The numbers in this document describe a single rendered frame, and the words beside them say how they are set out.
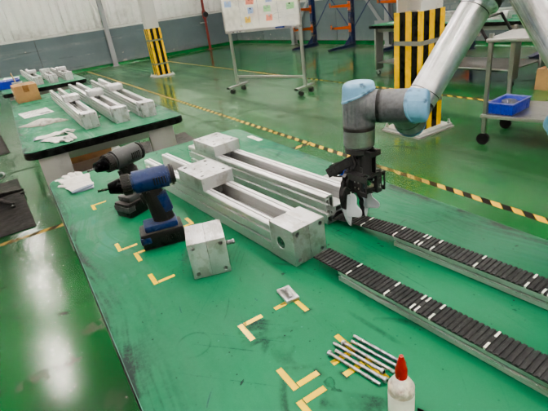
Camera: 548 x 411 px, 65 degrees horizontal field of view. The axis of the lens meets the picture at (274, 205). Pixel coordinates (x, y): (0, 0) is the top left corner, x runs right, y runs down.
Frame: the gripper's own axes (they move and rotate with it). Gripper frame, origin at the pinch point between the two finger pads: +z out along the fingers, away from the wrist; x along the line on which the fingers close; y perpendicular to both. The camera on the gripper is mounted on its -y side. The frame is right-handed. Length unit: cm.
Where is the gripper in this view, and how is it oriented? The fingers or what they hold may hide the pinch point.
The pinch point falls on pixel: (355, 216)
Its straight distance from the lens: 116.2
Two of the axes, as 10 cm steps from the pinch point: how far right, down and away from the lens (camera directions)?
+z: 1.1, 9.0, 4.3
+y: 6.1, 2.8, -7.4
